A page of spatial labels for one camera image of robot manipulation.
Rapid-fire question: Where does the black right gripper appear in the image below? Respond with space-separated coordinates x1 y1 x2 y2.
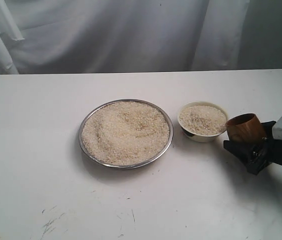
223 121 282 175

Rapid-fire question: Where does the brown wooden cup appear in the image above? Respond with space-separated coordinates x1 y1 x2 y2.
225 113 268 144

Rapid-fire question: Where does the small white rice bowl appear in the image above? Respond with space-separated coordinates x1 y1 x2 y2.
177 101 228 143

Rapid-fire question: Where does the round steel rice plate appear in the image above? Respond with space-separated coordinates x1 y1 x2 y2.
78 99 174 170

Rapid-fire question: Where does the white backdrop curtain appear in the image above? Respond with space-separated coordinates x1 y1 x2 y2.
0 0 282 75

